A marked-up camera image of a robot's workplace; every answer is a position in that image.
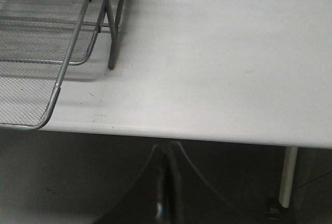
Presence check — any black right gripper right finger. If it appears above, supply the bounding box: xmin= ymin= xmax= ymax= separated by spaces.
xmin=165 ymin=142 xmax=249 ymax=223

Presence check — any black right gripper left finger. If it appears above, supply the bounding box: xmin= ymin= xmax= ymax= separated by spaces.
xmin=95 ymin=145 xmax=167 ymax=223

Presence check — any white table leg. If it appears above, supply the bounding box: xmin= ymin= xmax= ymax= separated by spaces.
xmin=278 ymin=146 xmax=298 ymax=208

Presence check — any grey wire rack frame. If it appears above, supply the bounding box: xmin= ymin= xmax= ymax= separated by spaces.
xmin=96 ymin=0 xmax=125 ymax=70

